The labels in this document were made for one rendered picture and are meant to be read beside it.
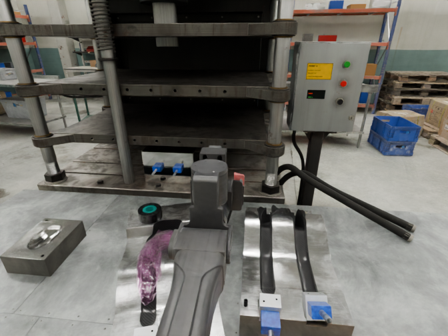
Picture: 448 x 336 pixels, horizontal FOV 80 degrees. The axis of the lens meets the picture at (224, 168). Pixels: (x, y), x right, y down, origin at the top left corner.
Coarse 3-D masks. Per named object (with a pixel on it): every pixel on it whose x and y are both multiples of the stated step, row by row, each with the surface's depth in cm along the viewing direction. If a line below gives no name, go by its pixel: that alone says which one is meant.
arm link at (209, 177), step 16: (208, 160) 43; (192, 176) 40; (208, 176) 38; (224, 176) 40; (192, 192) 42; (208, 192) 38; (224, 192) 41; (192, 208) 39; (208, 208) 39; (192, 224) 40; (208, 224) 40; (224, 224) 40; (176, 240) 37
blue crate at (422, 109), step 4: (404, 104) 531; (404, 108) 525; (408, 108) 512; (412, 108) 500; (416, 108) 532; (420, 108) 531; (424, 108) 530; (428, 108) 528; (416, 112) 501; (420, 112) 501; (424, 112) 500
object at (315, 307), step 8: (304, 296) 63; (312, 296) 62; (320, 296) 62; (304, 304) 63; (312, 304) 59; (320, 304) 59; (328, 304) 59; (304, 312) 64; (312, 312) 58; (320, 312) 57; (328, 312) 58; (312, 320) 61; (320, 320) 61; (328, 320) 54
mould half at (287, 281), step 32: (256, 224) 87; (288, 224) 87; (320, 224) 87; (256, 256) 80; (288, 256) 80; (320, 256) 80; (256, 288) 69; (288, 288) 69; (320, 288) 70; (256, 320) 63; (288, 320) 62; (352, 320) 61
